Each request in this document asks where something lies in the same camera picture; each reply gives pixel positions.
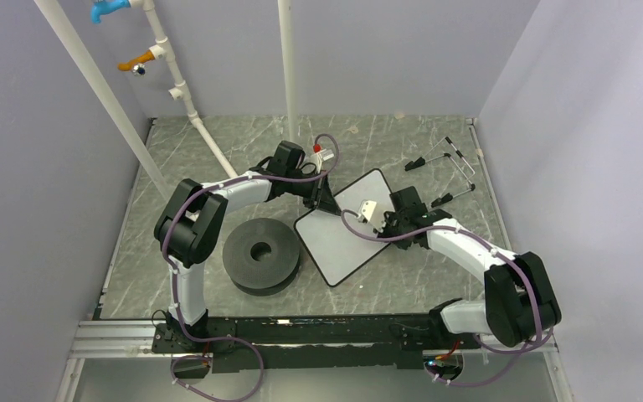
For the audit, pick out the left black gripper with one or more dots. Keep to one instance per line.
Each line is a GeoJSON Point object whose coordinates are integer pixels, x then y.
{"type": "Point", "coordinates": [322, 198]}

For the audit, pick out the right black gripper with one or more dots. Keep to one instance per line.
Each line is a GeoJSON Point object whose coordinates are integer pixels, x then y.
{"type": "Point", "coordinates": [388, 217]}

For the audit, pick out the black framed whiteboard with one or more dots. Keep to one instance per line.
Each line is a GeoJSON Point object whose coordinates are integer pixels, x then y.
{"type": "Point", "coordinates": [335, 251]}

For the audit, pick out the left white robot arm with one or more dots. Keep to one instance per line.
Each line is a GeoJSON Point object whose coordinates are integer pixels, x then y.
{"type": "Point", "coordinates": [188, 228]}

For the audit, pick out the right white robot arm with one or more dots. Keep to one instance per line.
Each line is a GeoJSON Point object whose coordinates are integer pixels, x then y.
{"type": "Point", "coordinates": [519, 301]}

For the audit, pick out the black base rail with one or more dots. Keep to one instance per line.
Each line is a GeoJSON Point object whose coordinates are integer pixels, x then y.
{"type": "Point", "coordinates": [402, 341]}

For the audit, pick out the right aluminium extrusion rail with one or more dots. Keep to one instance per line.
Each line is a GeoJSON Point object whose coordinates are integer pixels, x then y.
{"type": "Point", "coordinates": [526, 347]}

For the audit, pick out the aluminium extrusion rail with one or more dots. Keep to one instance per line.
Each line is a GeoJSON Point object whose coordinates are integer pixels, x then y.
{"type": "Point", "coordinates": [526, 347]}
{"type": "Point", "coordinates": [103, 339]}

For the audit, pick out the white PVC pipe frame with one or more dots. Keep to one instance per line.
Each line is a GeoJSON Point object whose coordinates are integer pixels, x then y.
{"type": "Point", "coordinates": [162, 49]}

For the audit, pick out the orange faucet handle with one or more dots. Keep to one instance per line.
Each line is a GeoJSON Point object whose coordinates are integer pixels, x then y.
{"type": "Point", "coordinates": [137, 65]}

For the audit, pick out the blue faucet handle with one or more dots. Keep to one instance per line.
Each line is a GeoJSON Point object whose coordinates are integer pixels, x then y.
{"type": "Point", "coordinates": [105, 7]}

